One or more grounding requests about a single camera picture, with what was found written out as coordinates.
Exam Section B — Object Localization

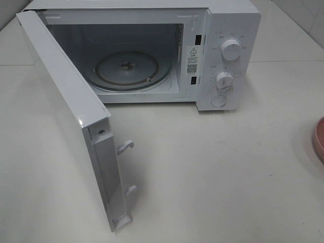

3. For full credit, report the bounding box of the white warning label sticker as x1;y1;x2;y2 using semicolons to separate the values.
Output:
185;45;201;75

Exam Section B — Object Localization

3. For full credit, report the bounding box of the white microwave door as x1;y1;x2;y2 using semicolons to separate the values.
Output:
17;11;137;231

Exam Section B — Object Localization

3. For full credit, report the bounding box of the glass microwave turntable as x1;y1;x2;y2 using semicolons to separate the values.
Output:
85;51;173;92

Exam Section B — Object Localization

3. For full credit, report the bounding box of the round door release button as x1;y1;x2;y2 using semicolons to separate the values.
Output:
211;95;227;107

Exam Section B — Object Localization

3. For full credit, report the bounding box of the pink round plate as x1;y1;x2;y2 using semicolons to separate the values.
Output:
312;117;324;164

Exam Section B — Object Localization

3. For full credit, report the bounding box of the white microwave knob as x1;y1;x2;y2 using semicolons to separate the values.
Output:
220;38;241;61
216;71;234;90

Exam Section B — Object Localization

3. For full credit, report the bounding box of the white microwave oven body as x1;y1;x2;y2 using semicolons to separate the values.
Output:
21;1;261;111

